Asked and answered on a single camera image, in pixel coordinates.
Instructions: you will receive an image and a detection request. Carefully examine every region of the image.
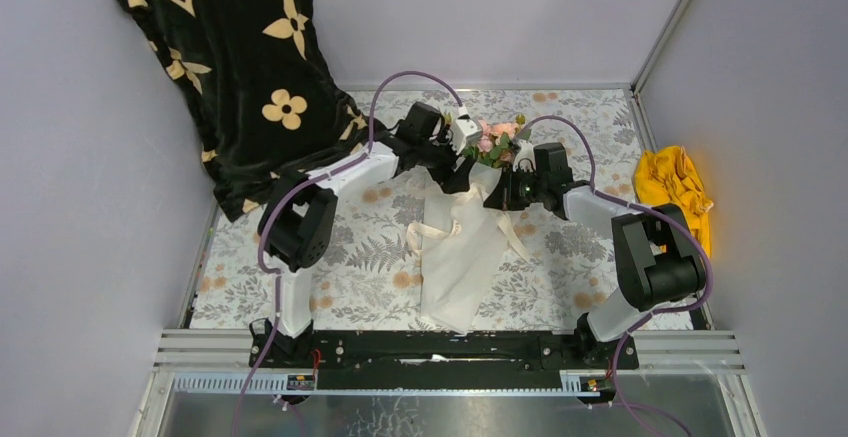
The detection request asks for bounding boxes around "yellow cloth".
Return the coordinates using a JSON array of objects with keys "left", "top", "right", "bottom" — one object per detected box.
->
[{"left": 633, "top": 146, "right": 714, "bottom": 257}]

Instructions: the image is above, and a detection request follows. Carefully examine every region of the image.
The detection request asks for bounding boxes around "purple cable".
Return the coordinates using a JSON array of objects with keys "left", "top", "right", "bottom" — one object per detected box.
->
[
  {"left": 231, "top": 70, "right": 465, "bottom": 437},
  {"left": 523, "top": 114, "right": 715, "bottom": 437}
]

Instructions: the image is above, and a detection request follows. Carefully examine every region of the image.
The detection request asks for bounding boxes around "floral patterned table mat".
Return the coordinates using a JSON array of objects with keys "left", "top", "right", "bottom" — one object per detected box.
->
[{"left": 189, "top": 89, "right": 643, "bottom": 331}]

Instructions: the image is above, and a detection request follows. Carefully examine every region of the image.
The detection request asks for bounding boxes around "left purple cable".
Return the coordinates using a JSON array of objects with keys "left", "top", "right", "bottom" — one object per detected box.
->
[{"left": 231, "top": 70, "right": 465, "bottom": 437}]

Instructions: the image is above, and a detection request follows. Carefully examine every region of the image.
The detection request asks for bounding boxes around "cream printed ribbon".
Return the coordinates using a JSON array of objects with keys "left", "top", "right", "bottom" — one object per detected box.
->
[{"left": 406, "top": 182, "right": 531, "bottom": 262}]

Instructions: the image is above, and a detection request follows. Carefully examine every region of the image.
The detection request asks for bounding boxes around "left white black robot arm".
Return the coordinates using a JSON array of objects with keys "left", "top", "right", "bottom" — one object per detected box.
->
[{"left": 257, "top": 102, "right": 483, "bottom": 368}]

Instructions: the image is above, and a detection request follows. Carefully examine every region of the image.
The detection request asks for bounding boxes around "black blanket with cream flowers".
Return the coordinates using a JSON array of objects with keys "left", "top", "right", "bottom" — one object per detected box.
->
[{"left": 117, "top": 0, "right": 382, "bottom": 221}]

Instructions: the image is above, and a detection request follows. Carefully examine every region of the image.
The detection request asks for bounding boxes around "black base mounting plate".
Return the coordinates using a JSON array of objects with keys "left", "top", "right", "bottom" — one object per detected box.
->
[{"left": 248, "top": 322, "right": 639, "bottom": 391}]

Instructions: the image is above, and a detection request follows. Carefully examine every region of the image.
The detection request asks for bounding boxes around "pink fake flower bouquet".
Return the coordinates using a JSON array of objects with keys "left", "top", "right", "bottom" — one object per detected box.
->
[{"left": 438, "top": 112, "right": 527, "bottom": 168}]

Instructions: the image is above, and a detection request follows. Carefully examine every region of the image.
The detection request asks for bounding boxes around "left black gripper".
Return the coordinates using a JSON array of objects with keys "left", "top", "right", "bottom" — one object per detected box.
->
[{"left": 414, "top": 125, "right": 472, "bottom": 195}]

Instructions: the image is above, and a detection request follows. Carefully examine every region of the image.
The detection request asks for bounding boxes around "white translucent wrapping paper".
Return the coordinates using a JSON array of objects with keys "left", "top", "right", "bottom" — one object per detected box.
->
[{"left": 419, "top": 162, "right": 516, "bottom": 334}]

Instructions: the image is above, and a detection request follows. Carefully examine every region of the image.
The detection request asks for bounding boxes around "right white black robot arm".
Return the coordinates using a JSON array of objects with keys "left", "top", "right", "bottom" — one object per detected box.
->
[{"left": 484, "top": 141, "right": 709, "bottom": 369}]

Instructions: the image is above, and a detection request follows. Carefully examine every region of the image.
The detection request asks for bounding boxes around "aluminium frame rail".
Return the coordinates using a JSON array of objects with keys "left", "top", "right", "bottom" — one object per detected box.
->
[{"left": 130, "top": 329, "right": 766, "bottom": 436}]

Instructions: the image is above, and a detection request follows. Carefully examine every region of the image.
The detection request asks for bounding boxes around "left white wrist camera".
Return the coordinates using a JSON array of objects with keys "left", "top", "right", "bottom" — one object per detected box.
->
[{"left": 450, "top": 106, "right": 483, "bottom": 154}]

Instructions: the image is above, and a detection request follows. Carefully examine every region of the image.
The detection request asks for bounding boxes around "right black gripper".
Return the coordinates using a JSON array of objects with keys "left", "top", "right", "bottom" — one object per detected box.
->
[{"left": 483, "top": 166, "right": 547, "bottom": 213}]

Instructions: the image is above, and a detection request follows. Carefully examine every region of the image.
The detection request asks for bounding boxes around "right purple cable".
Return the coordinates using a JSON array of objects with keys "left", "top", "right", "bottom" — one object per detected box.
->
[{"left": 523, "top": 114, "right": 715, "bottom": 437}]

